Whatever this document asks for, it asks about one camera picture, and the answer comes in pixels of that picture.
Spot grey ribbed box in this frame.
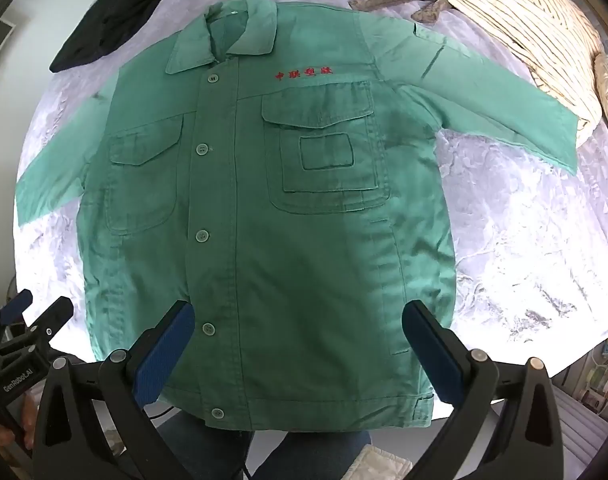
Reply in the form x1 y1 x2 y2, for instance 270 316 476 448
554 387 608 463

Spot person's blue jeans legs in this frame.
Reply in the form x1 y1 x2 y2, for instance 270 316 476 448
159 405 372 480

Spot black cloth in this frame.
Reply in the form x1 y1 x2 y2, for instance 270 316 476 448
49 0 175 73

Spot lavender plush blanket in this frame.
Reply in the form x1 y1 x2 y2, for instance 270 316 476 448
14 0 608 361

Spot white quilted mat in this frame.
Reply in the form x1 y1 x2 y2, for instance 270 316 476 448
354 444 415 480

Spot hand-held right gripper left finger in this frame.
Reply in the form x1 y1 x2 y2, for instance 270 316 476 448
32 301 195 480

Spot green work jacket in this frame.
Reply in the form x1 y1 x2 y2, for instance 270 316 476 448
15 0 582 433

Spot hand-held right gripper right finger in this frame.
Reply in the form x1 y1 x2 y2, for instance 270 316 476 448
403 301 572 480

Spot cream striped quilt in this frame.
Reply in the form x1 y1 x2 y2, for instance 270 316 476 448
415 0 604 136

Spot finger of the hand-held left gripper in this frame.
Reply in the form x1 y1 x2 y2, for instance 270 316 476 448
0 290 34 327
20 296 75 347

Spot person's left hand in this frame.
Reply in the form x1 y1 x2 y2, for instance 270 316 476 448
0 392 37 466

